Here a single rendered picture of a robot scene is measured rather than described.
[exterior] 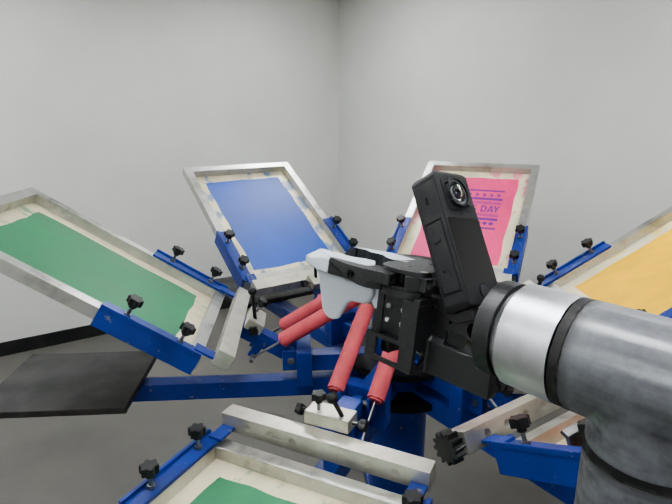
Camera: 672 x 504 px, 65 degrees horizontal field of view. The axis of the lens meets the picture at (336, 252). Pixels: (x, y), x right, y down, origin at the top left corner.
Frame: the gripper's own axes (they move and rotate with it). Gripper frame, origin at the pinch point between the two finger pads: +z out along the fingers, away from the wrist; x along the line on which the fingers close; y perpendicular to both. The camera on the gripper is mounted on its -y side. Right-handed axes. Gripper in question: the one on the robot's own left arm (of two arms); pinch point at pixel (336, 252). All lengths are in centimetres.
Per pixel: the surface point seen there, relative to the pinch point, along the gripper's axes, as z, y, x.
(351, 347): 67, 44, 72
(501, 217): 97, 8, 196
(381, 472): 34, 60, 53
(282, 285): 130, 42, 92
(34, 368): 158, 72, 8
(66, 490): 218, 164, 37
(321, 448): 48, 60, 46
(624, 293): 26, 26, 163
